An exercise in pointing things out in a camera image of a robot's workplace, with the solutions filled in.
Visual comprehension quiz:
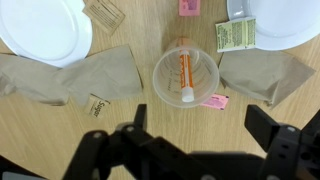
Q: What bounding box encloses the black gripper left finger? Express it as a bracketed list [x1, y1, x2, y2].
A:
[134, 104, 147, 129]

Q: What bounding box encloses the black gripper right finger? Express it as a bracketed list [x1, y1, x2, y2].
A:
[244, 105, 280, 152]

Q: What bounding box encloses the orange white marker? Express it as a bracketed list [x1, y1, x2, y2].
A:
[180, 50, 194, 102]

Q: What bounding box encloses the clear plastic cup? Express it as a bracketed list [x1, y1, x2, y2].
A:
[153, 37, 220, 108]

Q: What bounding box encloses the brown sugar packet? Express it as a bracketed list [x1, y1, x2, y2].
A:
[84, 95, 110, 119]

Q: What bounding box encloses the pink sweetener packet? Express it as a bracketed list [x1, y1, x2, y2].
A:
[203, 94, 229, 110]
[179, 0, 201, 16]

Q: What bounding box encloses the white plate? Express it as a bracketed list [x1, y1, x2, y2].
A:
[226, 0, 320, 51]
[0, 0, 93, 68]

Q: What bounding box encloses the brown printed packet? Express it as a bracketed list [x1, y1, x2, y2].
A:
[83, 0, 125, 35]

